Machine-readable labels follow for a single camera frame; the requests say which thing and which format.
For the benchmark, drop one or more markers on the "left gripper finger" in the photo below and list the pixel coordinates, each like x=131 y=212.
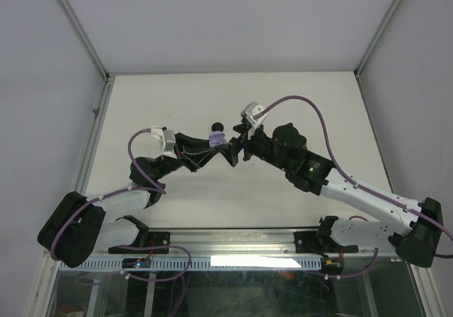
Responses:
x=199 y=146
x=201 y=159

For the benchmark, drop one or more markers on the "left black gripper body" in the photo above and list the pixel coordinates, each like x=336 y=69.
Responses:
x=179 y=156

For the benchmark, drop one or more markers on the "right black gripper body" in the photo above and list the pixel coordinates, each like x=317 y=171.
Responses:
x=258 y=144

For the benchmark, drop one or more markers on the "purple charging case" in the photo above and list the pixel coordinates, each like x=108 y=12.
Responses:
x=217 y=138

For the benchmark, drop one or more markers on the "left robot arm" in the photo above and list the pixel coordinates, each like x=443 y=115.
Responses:
x=82 y=225

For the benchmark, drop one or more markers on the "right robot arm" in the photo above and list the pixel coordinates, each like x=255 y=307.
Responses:
x=409 y=227

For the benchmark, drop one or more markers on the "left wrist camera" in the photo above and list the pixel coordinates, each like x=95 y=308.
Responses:
x=167 y=140

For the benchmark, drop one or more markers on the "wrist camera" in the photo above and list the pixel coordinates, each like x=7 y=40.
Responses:
x=167 y=140
x=253 y=117

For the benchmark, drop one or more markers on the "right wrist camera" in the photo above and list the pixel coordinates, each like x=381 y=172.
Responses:
x=253 y=117

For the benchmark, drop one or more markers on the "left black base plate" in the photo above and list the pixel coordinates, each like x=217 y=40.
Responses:
x=143 y=243

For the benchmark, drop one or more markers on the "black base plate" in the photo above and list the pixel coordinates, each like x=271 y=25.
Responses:
x=310 y=242
x=143 y=243

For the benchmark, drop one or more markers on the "aluminium mounting rail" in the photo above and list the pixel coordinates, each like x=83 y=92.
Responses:
x=230 y=241

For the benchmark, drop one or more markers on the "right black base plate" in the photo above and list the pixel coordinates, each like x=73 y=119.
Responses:
x=310 y=242

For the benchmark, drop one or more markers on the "white slotted cable duct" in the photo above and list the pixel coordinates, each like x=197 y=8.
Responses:
x=215 y=263

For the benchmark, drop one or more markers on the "left aluminium frame post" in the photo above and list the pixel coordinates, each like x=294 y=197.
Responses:
x=82 y=36

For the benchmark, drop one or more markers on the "aluminium frame post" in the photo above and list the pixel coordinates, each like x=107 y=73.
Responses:
x=82 y=36
x=384 y=24

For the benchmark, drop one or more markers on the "right aluminium frame post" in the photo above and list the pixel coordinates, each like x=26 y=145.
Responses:
x=384 y=24

